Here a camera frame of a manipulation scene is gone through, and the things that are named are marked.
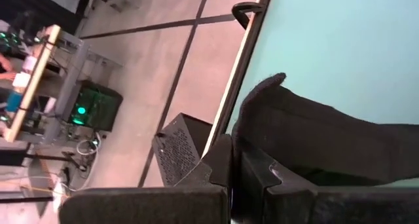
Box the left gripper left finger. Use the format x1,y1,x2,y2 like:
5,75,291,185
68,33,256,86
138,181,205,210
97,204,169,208
58,134,234,224

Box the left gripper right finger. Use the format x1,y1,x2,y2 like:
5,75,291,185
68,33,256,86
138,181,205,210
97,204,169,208
232,137,419,224

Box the black towel with white label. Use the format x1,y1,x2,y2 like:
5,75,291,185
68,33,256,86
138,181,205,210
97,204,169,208
230,72,419,187

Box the black perforated computer case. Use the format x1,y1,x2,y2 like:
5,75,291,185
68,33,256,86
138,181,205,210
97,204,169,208
152,112,213,187

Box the black computer tower green lights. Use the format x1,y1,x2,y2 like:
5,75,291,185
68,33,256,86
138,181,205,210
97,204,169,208
67,79,124,133

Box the black floor stand base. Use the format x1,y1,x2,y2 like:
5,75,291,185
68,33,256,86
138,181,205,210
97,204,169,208
0,140,88,172

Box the blue container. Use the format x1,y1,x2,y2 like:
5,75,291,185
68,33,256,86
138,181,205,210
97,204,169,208
5,90,24,113

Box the green table mat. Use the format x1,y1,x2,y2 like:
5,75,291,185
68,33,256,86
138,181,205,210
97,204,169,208
225,0,419,189

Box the wooden top work table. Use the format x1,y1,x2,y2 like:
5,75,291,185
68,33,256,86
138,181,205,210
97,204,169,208
2,24,63,143

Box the white cup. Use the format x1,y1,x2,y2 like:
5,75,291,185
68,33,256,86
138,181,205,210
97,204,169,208
12,71,32,89
22,55,39,73

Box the person's hand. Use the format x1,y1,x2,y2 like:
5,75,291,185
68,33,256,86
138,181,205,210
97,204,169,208
0,52,17,83

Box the black table clamp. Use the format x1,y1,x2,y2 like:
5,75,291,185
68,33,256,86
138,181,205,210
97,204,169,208
231,1,264,30

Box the dark machine with green lights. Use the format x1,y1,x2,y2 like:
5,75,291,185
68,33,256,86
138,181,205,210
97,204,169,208
0,19,43,54

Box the white coiled cable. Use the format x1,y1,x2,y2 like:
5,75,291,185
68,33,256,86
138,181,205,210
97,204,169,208
75,132,101,157

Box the yellow floor cable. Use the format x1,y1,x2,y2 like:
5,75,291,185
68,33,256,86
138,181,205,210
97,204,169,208
0,176,69,198

